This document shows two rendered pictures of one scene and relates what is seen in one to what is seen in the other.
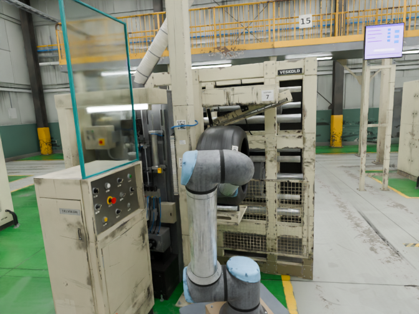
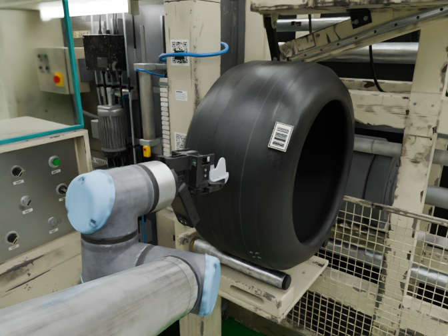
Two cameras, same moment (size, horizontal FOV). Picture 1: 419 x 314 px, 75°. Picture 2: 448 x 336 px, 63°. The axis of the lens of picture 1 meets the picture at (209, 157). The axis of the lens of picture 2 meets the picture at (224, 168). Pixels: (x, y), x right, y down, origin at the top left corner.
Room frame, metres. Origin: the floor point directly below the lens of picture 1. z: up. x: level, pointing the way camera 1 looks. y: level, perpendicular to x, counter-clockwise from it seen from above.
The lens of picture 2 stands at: (0.99, -0.30, 1.54)
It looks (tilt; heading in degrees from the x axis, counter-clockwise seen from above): 19 degrees down; 19
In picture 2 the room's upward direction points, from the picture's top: straight up
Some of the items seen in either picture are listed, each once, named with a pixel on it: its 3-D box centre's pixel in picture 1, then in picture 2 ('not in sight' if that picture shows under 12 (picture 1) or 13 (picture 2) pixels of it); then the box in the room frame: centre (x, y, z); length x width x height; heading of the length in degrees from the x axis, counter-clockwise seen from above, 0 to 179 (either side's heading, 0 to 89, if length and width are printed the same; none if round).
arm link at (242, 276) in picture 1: (241, 280); not in sight; (1.11, -0.12, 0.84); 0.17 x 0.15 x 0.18; 92
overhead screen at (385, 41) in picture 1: (383, 42); not in sight; (4.78, -3.00, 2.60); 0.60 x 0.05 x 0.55; 81
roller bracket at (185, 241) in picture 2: not in sight; (217, 227); (2.11, 0.10, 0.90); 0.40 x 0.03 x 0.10; 162
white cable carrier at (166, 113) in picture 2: (176, 165); (172, 147); (2.11, 0.27, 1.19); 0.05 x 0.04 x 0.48; 162
